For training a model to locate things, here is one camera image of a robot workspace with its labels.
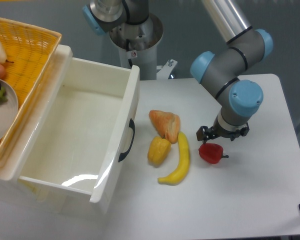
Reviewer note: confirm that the white mounting bracket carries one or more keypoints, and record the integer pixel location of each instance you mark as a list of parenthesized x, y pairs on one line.
[(165, 72)]

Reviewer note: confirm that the red toy pepper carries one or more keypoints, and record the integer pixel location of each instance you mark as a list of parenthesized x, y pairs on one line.
[(212, 153)]

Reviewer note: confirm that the white plastic drawer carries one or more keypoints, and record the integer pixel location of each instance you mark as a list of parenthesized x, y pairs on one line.
[(77, 148)]

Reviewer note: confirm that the white drawer cabinet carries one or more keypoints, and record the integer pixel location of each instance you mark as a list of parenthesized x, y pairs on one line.
[(19, 192)]

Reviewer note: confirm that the yellow toy pepper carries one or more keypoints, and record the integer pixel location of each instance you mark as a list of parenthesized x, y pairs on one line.
[(158, 150)]

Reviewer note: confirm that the black drawer handle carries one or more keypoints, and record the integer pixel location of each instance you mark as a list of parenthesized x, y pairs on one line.
[(129, 141)]

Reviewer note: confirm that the yellow woven basket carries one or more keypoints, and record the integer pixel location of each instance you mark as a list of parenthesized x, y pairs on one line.
[(29, 49)]

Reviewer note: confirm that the yellow toy banana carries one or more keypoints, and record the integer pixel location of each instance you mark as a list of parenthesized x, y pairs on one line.
[(182, 169)]

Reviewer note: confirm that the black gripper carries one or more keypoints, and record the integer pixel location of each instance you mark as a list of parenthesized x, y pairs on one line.
[(221, 129)]

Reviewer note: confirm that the toy croissant bread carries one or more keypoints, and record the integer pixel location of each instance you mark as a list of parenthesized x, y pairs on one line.
[(167, 124)]

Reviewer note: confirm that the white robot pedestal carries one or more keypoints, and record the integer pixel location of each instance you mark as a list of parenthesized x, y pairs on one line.
[(137, 45)]

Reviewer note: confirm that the white plate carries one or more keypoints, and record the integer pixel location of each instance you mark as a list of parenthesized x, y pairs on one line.
[(8, 109)]

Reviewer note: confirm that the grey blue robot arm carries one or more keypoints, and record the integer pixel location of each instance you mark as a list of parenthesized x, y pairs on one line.
[(217, 73)]

